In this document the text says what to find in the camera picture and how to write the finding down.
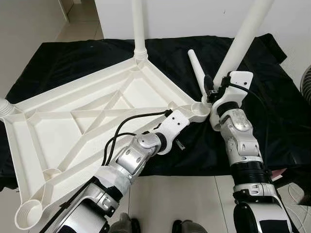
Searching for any pink plastic item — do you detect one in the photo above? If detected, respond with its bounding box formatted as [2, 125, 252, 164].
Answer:
[266, 167, 285, 176]

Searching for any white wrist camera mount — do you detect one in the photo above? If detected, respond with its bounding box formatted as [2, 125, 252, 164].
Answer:
[211, 70, 254, 119]
[155, 109, 191, 156]

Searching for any white plastic table leg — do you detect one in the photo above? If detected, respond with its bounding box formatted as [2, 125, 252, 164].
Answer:
[0, 99, 14, 120]
[187, 49, 213, 98]
[131, 0, 149, 61]
[200, 0, 276, 117]

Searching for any black table frame leg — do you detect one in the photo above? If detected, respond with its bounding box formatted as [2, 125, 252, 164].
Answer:
[265, 174, 297, 191]

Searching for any white round fan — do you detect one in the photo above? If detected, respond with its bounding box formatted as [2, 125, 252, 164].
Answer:
[300, 66, 311, 100]

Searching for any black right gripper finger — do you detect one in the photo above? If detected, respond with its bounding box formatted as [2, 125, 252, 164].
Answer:
[204, 75, 215, 102]

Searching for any black table cloth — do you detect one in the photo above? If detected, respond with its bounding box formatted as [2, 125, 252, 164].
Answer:
[0, 33, 311, 192]

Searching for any white plastic children table top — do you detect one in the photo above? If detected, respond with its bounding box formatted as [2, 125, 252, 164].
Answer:
[0, 57, 212, 230]

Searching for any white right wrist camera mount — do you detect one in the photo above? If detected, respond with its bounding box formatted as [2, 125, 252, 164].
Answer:
[211, 70, 254, 119]

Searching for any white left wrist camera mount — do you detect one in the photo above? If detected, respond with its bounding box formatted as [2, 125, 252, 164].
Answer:
[155, 109, 191, 156]

